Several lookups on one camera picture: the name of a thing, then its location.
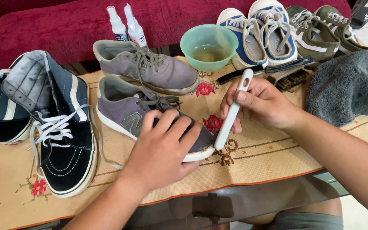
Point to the person's right hand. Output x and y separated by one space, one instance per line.
264 105

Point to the person's left hand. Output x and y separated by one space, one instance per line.
158 159

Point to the white cleaning brush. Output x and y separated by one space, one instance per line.
233 110

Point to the grey sneaker with white sole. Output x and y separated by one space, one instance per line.
125 111

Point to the embroidered beige table runner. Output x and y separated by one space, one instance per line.
171 179

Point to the wooden bristle brush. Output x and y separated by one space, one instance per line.
287 80

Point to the black brush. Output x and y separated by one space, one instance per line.
260 68

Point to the blue canvas sneaker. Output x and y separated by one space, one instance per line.
275 32
244 41

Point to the green plastic bowl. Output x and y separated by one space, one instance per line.
209 48

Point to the olive green sneaker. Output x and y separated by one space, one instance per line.
342 28
313 36

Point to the grey microfiber cloth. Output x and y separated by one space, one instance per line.
347 86

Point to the grey sneaker with dirty sole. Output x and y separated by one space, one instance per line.
149 67

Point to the person's legs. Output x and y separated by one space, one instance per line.
292 217

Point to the black sandal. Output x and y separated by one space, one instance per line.
361 14

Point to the white spray bottle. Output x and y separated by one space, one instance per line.
135 27
117 25

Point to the red sofa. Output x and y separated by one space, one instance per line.
75 28

